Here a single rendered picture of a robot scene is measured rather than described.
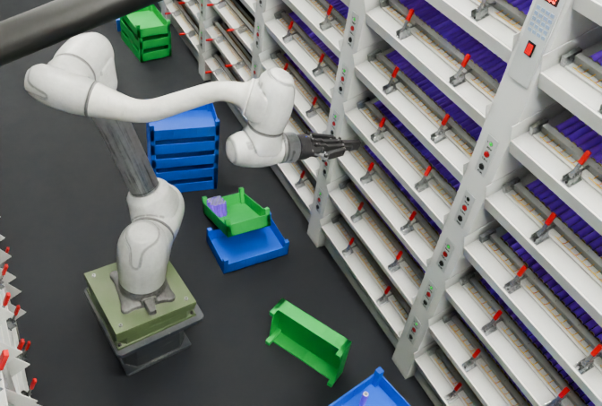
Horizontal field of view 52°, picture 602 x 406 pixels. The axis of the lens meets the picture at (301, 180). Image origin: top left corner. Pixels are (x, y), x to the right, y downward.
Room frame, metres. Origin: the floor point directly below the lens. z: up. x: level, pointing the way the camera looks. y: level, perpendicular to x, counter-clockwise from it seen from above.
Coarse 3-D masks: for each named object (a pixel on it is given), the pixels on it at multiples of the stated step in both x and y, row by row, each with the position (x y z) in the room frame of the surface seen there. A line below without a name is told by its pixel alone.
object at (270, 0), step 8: (256, 0) 2.54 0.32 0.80; (264, 0) 2.47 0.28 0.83; (272, 0) 2.48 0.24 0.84; (280, 0) 2.50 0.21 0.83; (256, 8) 2.53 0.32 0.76; (264, 8) 2.47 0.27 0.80; (256, 16) 2.52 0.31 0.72; (256, 24) 2.52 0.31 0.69; (264, 24) 2.46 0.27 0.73; (264, 32) 2.46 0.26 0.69; (264, 40) 2.46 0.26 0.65; (272, 40) 2.49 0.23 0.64; (256, 48) 2.50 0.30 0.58; (264, 48) 2.47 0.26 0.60; (256, 56) 2.50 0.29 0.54
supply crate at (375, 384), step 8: (376, 368) 1.06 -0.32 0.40; (376, 376) 1.04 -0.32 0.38; (360, 384) 1.01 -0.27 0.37; (368, 384) 1.04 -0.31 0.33; (376, 384) 1.04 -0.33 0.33; (384, 384) 1.03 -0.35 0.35; (352, 392) 0.99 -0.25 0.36; (360, 392) 1.01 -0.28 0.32; (368, 392) 1.02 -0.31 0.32; (376, 392) 1.02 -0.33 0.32; (384, 392) 1.03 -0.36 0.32; (392, 392) 1.01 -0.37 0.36; (336, 400) 0.95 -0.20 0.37; (344, 400) 0.97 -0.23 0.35; (352, 400) 0.98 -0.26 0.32; (368, 400) 0.99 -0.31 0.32; (376, 400) 1.00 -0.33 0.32; (384, 400) 1.00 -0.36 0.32; (392, 400) 1.00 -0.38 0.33; (400, 400) 0.99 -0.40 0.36
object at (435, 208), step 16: (368, 96) 1.92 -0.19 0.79; (352, 112) 1.87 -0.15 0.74; (368, 112) 1.87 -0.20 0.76; (352, 128) 1.84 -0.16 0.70; (368, 128) 1.79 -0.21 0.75; (384, 128) 1.78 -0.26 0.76; (368, 144) 1.74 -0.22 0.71; (384, 144) 1.71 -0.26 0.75; (400, 144) 1.70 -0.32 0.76; (384, 160) 1.65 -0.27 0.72; (400, 160) 1.63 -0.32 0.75; (400, 176) 1.57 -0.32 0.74; (416, 176) 1.56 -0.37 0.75; (416, 192) 1.50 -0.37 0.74; (432, 192) 1.49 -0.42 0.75; (432, 208) 1.43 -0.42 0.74; (448, 208) 1.43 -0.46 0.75
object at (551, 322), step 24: (480, 240) 1.30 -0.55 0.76; (504, 240) 1.30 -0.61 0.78; (480, 264) 1.23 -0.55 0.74; (504, 264) 1.22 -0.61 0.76; (528, 264) 1.21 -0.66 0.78; (504, 288) 1.15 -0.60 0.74; (528, 288) 1.15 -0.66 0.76; (552, 288) 1.14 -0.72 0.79; (528, 312) 1.08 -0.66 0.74; (552, 312) 1.08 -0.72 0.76; (576, 312) 1.06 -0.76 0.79; (552, 336) 1.01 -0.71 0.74; (576, 336) 1.01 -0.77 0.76; (600, 336) 1.00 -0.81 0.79; (576, 360) 0.95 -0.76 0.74; (600, 360) 0.95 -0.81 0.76; (600, 384) 0.89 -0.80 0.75
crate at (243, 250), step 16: (272, 224) 1.93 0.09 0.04; (208, 240) 1.79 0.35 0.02; (224, 240) 1.83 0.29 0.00; (240, 240) 1.84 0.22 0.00; (256, 240) 1.86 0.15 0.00; (272, 240) 1.87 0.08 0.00; (224, 256) 1.73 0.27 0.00; (240, 256) 1.75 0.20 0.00; (256, 256) 1.73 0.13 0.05; (272, 256) 1.77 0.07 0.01; (224, 272) 1.65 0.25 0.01
